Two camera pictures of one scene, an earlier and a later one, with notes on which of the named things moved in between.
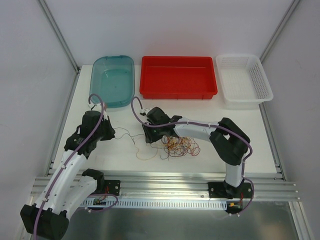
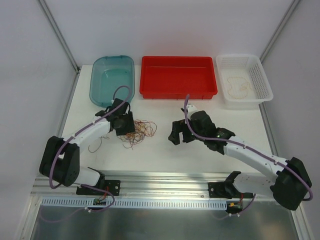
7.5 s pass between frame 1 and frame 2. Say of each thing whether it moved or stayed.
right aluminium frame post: stayed
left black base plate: stayed
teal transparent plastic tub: stayed
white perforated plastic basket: stayed
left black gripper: moved
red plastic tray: stayed
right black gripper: moved
